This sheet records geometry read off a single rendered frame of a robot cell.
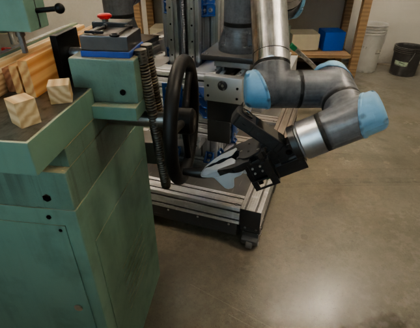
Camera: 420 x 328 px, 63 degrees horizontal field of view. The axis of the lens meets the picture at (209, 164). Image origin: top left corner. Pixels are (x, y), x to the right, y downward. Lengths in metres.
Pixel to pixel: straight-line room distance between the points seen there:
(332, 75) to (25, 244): 0.72
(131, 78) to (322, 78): 0.37
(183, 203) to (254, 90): 0.93
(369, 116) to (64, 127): 0.53
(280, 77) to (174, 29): 0.85
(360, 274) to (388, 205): 0.54
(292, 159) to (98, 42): 0.44
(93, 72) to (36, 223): 0.33
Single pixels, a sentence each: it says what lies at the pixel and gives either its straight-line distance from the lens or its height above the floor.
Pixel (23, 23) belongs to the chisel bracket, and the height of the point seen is 1.02.
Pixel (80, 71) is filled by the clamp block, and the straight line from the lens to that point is 0.75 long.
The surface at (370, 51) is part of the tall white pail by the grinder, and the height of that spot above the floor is 0.23.
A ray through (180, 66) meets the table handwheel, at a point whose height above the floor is 0.95.
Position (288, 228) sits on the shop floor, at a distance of 1.71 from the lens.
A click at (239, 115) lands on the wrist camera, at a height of 0.88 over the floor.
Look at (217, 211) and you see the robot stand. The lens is 1.47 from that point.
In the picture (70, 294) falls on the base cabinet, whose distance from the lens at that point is 0.93.
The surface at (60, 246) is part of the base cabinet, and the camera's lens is 0.81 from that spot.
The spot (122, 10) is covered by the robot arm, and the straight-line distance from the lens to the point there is 1.46.
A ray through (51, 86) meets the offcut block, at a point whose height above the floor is 0.93.
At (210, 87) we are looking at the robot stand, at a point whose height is 0.73.
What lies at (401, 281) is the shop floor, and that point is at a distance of 1.65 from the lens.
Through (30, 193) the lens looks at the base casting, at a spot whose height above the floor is 0.75.
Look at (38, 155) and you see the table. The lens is 0.60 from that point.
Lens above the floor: 1.15
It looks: 33 degrees down
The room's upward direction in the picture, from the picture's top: straight up
